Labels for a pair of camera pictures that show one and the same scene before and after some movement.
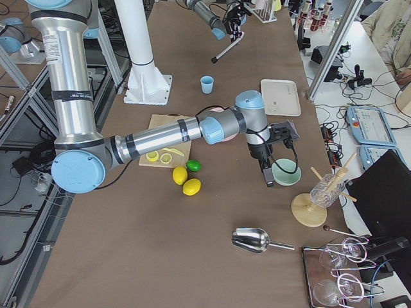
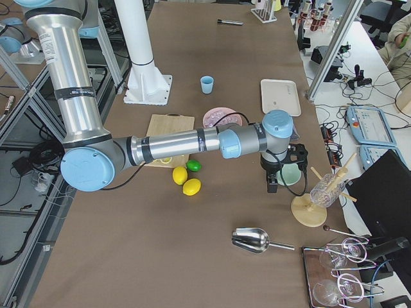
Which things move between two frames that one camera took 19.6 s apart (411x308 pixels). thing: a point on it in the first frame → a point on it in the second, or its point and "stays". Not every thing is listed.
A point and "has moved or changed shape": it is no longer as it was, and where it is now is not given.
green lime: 193,165 stays
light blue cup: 207,83 stays
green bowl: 284,178 stays
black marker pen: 215,59 has moved or changed shape
